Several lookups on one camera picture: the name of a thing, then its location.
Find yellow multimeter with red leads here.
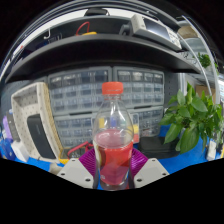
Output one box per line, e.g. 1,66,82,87
59,141,96,164

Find clear organizer box coloured parts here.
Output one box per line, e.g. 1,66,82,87
131,113,141,144

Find dark wall shelf unit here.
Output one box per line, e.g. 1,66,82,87
4,6,201,84

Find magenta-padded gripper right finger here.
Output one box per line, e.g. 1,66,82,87
128,148,170,189

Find green potted plant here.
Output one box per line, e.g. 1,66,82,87
159,82,224,155

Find dark grey upright box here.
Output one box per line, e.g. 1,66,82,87
6,110,21,143

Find white perforated tray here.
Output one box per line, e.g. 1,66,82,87
10,82,65,164

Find grey small-parts drawer cabinet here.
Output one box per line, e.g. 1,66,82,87
112,65,166,109
131,106,164,138
53,113,101,148
47,65,113,114

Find black zip case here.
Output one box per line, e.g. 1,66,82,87
138,134,183,160

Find black rectangular speaker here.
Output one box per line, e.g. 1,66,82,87
26,113,58,160

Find red-capped clear drink bottle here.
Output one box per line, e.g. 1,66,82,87
92,81,135,192

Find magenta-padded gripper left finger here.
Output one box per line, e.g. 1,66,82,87
57,148,100,190

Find white metal rack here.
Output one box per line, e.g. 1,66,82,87
176,16,224,104

